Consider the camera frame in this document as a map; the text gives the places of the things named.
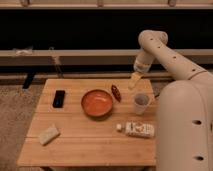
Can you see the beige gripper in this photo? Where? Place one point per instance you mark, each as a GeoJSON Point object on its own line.
{"type": "Point", "coordinates": [139, 67]}

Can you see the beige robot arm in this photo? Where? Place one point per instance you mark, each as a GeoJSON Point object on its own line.
{"type": "Point", "coordinates": [184, 129]}

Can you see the orange ceramic bowl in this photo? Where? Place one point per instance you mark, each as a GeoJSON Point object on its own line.
{"type": "Point", "coordinates": [97, 103]}

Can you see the dark red chili pepper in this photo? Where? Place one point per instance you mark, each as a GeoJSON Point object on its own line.
{"type": "Point", "coordinates": [116, 93]}

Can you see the white labelled bottle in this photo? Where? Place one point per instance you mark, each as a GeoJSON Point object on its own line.
{"type": "Point", "coordinates": [137, 129]}

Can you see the wooden table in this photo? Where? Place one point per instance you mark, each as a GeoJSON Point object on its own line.
{"type": "Point", "coordinates": [83, 141]}

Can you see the black smartphone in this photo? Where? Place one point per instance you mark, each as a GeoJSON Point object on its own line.
{"type": "Point", "coordinates": [58, 99]}

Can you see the beige sponge block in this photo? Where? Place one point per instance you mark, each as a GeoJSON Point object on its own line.
{"type": "Point", "coordinates": [48, 135]}

